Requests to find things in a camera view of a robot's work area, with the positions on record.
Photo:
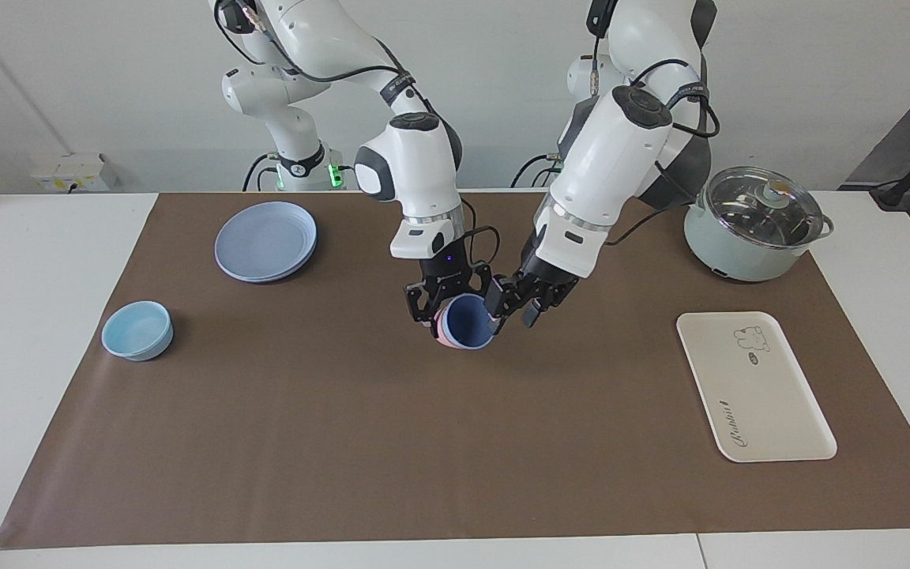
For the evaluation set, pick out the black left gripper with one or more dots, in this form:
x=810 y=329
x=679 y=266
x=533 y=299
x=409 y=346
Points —
x=546 y=273

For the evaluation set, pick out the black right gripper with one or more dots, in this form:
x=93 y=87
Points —
x=447 y=273

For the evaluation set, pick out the blue plastic cup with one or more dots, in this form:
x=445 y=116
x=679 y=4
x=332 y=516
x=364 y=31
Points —
x=467 y=322

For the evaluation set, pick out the pink plastic cup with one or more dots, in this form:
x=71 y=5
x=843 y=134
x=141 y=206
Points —
x=441 y=332

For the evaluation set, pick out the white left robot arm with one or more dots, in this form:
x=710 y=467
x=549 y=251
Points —
x=621 y=150

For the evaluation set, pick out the cream rabbit print tray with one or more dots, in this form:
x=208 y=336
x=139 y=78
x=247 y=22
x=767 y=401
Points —
x=763 y=395

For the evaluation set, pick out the brown paper table mat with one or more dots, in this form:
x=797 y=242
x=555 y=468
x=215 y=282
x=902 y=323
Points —
x=455 y=442

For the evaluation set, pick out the pale blue round plate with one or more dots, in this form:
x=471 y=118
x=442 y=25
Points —
x=264 y=243

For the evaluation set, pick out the pale green electric pot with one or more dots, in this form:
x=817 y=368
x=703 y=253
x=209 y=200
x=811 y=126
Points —
x=739 y=257

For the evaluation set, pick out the glass pot lid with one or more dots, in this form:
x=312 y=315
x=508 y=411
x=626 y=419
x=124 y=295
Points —
x=759 y=209

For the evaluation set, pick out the light blue small bowl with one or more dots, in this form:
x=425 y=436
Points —
x=137 y=332

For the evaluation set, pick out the white power strip box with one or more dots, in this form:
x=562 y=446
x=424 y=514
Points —
x=72 y=170

